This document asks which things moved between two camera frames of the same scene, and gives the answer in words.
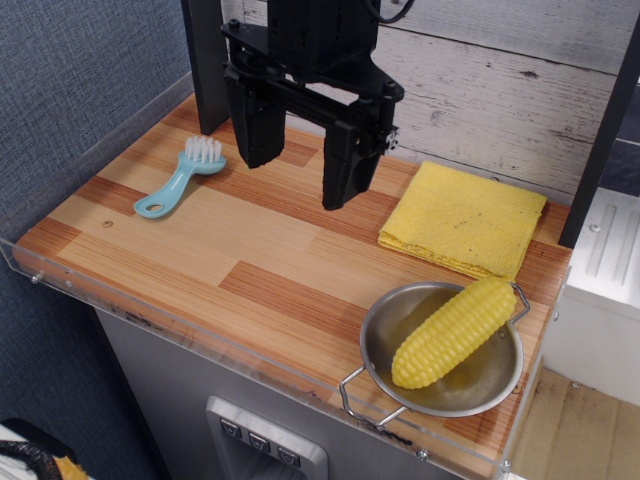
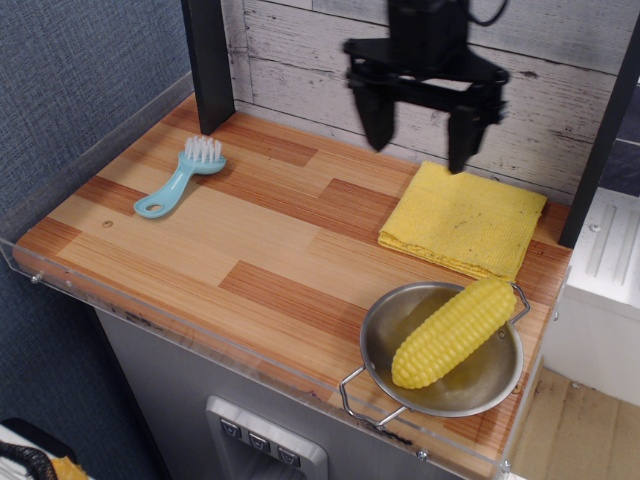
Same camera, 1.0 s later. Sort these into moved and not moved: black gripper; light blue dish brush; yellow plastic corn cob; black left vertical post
Moved: black gripper
Not moved: yellow plastic corn cob; light blue dish brush; black left vertical post
